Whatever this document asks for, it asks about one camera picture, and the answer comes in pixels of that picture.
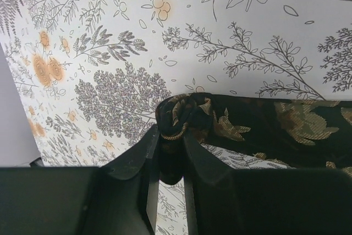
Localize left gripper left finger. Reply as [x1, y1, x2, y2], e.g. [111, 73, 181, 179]
[1, 126, 159, 234]

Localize floral patterned table mat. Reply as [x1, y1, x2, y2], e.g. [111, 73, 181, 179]
[1, 0, 351, 234]

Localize black gold floral tie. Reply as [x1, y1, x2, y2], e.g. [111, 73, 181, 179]
[155, 92, 351, 185]

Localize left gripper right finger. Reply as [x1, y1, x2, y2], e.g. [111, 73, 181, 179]
[183, 133, 351, 234]

